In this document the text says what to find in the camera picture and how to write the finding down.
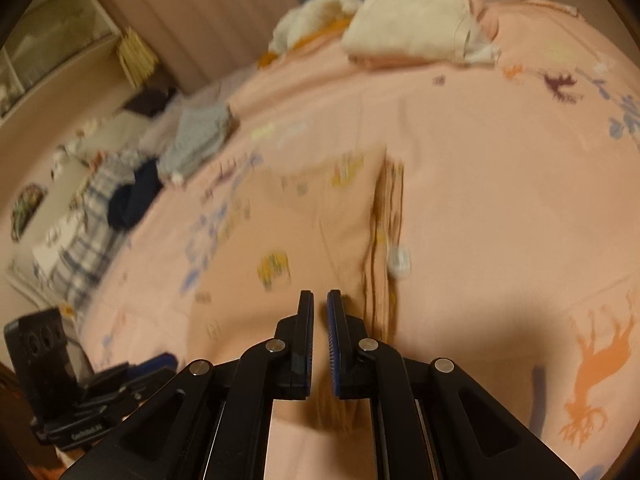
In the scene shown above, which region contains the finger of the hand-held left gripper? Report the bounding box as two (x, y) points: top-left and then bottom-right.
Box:
(82, 352), (179, 411)

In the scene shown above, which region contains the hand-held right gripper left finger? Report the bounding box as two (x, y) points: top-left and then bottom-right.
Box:
(60, 290), (316, 480)

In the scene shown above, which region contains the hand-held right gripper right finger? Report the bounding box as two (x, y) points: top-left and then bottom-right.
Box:
(326, 289), (581, 480)

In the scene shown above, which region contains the pink cartoon print garment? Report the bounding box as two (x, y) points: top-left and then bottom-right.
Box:
(210, 147), (407, 433)

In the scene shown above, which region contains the blue plaid cloth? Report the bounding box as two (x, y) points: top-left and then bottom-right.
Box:
(50, 152), (136, 311)

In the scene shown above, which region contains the colourful round item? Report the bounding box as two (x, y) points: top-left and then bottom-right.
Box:
(11, 184), (48, 241)

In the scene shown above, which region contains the navy cloth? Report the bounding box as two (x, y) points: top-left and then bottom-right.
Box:
(109, 159), (166, 231)

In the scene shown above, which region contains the pink animal print blanket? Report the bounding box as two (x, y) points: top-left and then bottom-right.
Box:
(75, 0), (640, 480)

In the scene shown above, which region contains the dark brown cloth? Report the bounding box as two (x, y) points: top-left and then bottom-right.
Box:
(122, 87), (178, 116)

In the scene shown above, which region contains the orange cloth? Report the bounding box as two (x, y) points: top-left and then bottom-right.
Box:
(257, 17), (353, 68)

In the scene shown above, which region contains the white fluffy cloth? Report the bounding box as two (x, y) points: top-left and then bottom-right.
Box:
(270, 0), (363, 53)

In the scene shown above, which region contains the white storage shelf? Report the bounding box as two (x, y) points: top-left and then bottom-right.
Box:
(0, 0), (123, 121)

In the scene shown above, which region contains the white folded cloth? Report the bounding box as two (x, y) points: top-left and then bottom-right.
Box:
(341, 0), (501, 66)

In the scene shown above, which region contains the beige curtain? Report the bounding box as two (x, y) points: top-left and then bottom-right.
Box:
(92, 0), (601, 91)

